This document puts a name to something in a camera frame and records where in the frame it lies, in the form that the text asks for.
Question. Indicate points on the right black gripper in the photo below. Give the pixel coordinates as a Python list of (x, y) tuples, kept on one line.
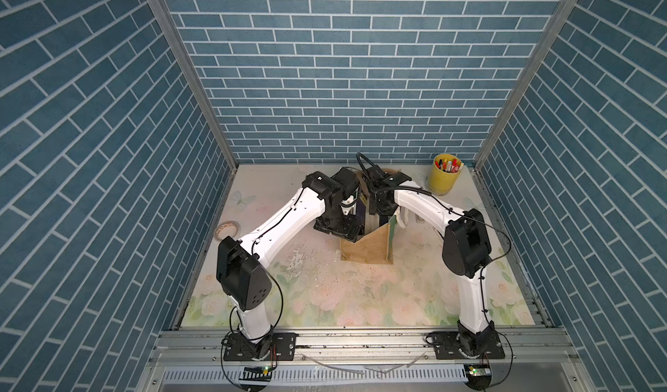
[(373, 209)]

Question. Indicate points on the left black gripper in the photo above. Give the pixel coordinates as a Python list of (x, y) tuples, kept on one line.
[(345, 230)]

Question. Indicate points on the navy blue book yellow label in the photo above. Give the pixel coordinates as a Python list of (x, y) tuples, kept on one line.
[(361, 212)]

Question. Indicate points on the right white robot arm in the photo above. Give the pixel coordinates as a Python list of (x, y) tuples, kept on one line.
[(466, 250)]

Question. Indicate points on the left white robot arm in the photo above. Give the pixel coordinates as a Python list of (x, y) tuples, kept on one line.
[(242, 267)]

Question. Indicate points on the yellow pen holder cup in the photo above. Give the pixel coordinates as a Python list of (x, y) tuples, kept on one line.
[(440, 179)]

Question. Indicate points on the masking tape roll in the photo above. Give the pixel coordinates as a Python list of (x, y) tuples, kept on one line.
[(227, 229)]

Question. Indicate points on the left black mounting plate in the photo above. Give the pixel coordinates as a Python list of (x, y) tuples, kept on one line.
[(280, 346)]

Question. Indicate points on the black mounting plate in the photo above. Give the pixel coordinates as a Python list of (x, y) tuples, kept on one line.
[(280, 346), (450, 345)]

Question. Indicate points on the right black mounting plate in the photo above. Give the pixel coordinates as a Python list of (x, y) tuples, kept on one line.
[(450, 345)]

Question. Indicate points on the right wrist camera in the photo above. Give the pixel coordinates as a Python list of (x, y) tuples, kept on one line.
[(375, 174)]

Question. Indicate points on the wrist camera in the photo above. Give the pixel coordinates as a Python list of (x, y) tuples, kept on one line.
[(348, 180), (375, 174)]

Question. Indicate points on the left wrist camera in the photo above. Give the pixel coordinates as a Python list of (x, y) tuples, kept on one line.
[(348, 180)]

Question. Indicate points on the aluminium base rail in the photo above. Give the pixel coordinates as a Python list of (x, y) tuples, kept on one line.
[(526, 358)]

